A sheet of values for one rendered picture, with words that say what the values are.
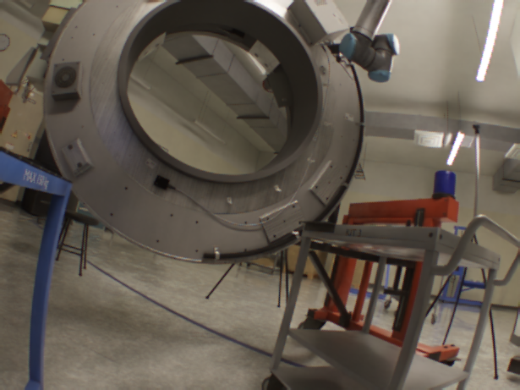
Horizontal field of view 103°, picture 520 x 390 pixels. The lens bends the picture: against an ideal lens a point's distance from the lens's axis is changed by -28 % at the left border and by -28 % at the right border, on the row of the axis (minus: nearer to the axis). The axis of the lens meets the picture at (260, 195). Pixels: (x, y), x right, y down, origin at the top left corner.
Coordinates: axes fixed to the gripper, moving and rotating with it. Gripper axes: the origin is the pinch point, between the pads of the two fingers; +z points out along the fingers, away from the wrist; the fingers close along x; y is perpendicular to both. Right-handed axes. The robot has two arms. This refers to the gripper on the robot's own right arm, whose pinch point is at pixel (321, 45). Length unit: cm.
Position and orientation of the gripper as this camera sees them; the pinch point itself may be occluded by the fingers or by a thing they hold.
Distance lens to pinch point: 143.0
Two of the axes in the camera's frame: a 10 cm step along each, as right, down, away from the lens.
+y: 2.4, 8.5, 4.8
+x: 6.8, -5.0, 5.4
